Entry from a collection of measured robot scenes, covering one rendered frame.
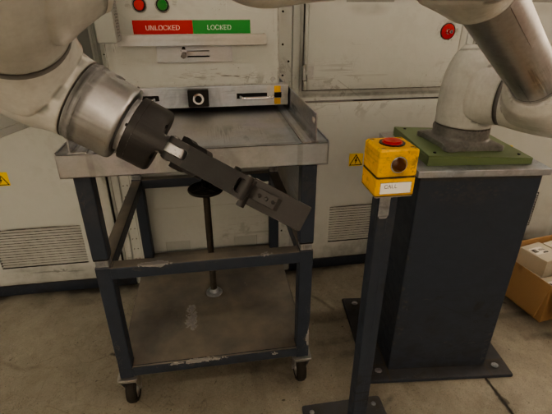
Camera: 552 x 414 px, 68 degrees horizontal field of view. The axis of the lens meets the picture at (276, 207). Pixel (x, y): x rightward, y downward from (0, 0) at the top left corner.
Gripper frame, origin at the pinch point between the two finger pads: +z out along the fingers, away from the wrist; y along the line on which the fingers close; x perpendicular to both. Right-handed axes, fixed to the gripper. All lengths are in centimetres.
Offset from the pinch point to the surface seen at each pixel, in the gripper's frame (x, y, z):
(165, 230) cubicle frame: 34, 130, -7
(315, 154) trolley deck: -14.4, 45.4, 13.1
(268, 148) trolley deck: -10.1, 45.5, 2.4
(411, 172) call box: -17.2, 21.8, 25.3
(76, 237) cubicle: 53, 130, -37
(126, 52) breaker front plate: -17, 74, -40
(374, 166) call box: -14.9, 23.4, 18.7
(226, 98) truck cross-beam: -20, 76, -11
